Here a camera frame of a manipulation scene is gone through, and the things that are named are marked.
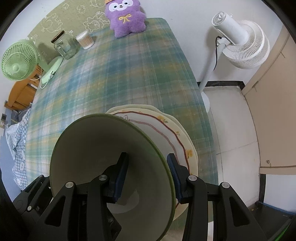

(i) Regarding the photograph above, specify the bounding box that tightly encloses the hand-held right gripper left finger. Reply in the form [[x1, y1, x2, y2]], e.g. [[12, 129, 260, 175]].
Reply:
[[28, 152, 129, 241]]

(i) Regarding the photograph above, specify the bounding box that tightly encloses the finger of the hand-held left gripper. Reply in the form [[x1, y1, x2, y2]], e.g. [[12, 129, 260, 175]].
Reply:
[[22, 175, 52, 214]]

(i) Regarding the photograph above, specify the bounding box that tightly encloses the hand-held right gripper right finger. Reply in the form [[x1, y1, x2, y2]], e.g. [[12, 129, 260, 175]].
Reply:
[[166, 153, 273, 241]]

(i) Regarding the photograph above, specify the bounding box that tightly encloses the round yellow floral plate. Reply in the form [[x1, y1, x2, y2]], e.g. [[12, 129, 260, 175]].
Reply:
[[105, 105, 199, 220]]

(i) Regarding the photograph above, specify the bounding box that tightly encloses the grey-green floral ceramic bowl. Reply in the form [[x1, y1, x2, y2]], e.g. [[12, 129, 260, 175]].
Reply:
[[49, 113, 175, 241]]

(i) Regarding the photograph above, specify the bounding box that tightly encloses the white plate with red pattern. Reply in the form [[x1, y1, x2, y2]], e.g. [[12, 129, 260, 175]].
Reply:
[[112, 111, 188, 183]]

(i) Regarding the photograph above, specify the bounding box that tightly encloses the scalloped yellow floral plate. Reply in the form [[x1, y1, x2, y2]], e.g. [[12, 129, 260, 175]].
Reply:
[[108, 107, 195, 176]]

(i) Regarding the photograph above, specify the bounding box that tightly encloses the blue checkered bear blanket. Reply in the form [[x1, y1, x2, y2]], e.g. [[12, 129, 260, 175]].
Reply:
[[5, 108, 31, 190]]

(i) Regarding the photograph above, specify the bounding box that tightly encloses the wooden chair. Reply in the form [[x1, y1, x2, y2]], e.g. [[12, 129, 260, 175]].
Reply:
[[5, 65, 43, 110]]

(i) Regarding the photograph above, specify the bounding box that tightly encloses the green plaid tablecloth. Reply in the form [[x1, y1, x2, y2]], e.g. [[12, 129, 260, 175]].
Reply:
[[25, 17, 219, 193]]

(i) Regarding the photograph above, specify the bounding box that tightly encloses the green desk fan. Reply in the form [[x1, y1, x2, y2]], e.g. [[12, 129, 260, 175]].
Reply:
[[1, 39, 64, 90]]

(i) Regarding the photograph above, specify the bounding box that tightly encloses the beige door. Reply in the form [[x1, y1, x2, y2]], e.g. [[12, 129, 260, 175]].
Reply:
[[242, 25, 296, 176]]

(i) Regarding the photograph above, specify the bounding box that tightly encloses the glass jar with brown lid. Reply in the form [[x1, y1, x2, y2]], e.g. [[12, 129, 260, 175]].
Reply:
[[51, 30, 80, 60]]

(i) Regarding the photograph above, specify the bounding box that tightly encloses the cotton swab container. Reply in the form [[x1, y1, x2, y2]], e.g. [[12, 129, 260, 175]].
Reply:
[[75, 30, 95, 50]]

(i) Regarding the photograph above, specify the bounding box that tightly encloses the white standing fan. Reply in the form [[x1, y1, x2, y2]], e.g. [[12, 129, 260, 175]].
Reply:
[[198, 12, 270, 114]]

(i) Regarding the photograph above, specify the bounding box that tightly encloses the purple plush toy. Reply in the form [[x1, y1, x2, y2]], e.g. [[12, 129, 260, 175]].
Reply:
[[105, 0, 147, 39]]

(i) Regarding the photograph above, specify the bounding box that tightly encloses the green cartoon print board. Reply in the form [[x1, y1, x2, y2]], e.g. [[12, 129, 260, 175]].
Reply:
[[27, 0, 111, 58]]

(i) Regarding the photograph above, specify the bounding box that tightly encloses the white fan cable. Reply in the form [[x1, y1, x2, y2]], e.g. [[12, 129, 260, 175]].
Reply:
[[31, 72, 56, 89]]

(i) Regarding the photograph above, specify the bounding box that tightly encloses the black fan cable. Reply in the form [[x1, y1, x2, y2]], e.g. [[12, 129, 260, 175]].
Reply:
[[213, 35, 223, 70]]

